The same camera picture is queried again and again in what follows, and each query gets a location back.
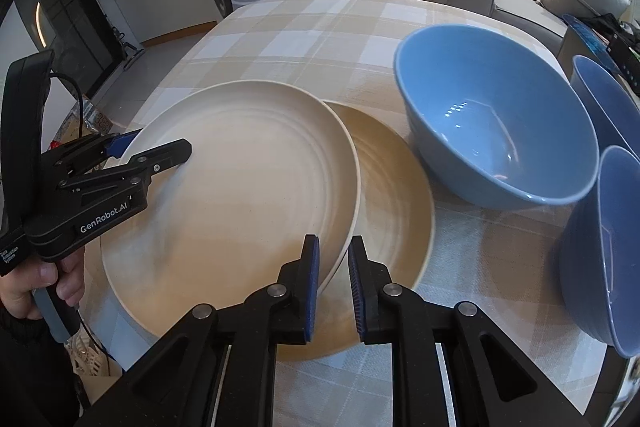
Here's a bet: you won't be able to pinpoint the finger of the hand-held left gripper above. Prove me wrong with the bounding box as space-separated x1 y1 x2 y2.
55 138 194 195
42 130 136 171

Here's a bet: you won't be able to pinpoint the blue bowl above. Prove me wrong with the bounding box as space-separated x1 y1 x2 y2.
393 24 600 208
558 145 640 358
569 55 640 158

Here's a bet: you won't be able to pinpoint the black box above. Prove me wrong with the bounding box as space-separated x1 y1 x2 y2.
607 24 640 94

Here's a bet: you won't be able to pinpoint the person's left forearm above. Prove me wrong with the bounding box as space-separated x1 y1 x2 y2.
0 302 96 427

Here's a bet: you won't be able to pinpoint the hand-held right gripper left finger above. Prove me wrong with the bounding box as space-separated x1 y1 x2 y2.
75 234 321 427

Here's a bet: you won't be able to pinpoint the person's left hand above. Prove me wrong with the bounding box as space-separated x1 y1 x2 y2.
0 251 87 321

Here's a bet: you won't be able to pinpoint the cream plate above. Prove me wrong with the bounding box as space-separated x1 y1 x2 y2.
100 79 362 338
102 99 436 364

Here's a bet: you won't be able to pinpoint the black clothes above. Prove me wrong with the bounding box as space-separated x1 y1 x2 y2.
582 13 624 38

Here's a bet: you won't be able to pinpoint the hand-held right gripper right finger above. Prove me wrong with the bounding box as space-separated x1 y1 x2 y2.
348 235 591 427

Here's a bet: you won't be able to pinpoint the floor mop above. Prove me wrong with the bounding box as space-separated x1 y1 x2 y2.
117 34 147 71

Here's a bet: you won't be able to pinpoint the black cable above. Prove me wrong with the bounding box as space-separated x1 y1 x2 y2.
49 73 86 140

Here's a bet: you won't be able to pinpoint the dark glass door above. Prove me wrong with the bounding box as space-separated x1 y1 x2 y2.
0 0 127 108

